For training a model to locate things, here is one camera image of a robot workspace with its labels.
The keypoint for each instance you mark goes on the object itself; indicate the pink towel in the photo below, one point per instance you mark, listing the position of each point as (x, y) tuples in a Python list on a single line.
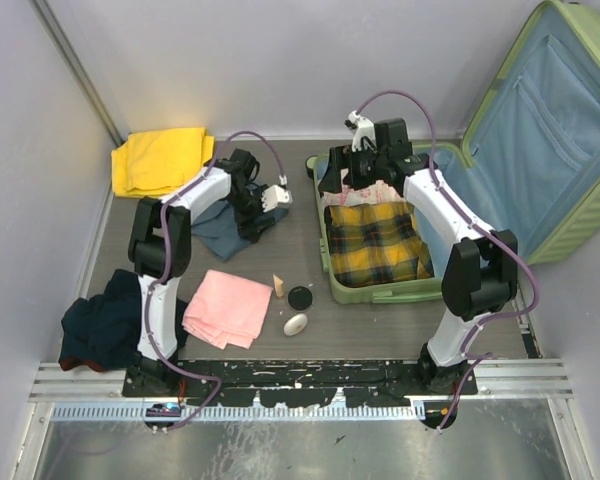
[(227, 310)]

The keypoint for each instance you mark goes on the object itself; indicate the tan wooden block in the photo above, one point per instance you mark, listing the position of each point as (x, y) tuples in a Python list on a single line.
[(278, 287)]

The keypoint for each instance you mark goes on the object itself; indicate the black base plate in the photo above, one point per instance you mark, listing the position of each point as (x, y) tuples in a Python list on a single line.
[(375, 383)]

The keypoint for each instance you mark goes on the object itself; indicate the cream pink printed garment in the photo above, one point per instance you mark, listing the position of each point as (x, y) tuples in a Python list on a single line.
[(377, 193)]

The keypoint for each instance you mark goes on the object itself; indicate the navy blue garment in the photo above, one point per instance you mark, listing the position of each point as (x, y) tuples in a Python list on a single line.
[(103, 332)]

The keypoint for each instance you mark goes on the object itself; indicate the yellow garment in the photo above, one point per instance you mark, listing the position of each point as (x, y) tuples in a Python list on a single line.
[(155, 163)]

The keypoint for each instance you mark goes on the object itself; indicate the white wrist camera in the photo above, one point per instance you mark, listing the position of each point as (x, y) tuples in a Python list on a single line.
[(363, 131), (276, 196)]

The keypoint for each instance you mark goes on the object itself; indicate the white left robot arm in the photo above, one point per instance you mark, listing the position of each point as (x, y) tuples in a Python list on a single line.
[(160, 250)]

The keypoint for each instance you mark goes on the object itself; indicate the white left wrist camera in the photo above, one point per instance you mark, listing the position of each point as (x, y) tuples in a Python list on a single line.
[(276, 196)]

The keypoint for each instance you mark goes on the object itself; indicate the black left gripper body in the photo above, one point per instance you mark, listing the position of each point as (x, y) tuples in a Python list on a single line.
[(246, 202)]

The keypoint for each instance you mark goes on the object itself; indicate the white oval soap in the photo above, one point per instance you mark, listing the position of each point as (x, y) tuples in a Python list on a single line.
[(295, 325)]

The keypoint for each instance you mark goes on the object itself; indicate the black round disc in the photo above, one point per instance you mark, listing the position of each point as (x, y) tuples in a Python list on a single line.
[(300, 298)]

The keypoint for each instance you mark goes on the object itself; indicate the yellow plaid shirt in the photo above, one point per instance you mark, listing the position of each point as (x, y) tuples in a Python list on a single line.
[(375, 244)]

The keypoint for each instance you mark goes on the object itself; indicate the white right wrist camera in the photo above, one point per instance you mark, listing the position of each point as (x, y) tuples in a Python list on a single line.
[(363, 131)]

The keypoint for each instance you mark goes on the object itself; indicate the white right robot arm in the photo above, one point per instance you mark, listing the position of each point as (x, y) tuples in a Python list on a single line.
[(481, 272)]

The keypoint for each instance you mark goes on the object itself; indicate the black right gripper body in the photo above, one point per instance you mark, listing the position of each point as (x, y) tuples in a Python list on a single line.
[(364, 167)]

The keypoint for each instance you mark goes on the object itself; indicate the aluminium rail frame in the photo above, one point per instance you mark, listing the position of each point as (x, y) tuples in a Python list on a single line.
[(352, 419)]

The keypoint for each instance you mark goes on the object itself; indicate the grey blue garment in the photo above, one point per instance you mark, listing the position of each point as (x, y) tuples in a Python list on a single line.
[(217, 230)]

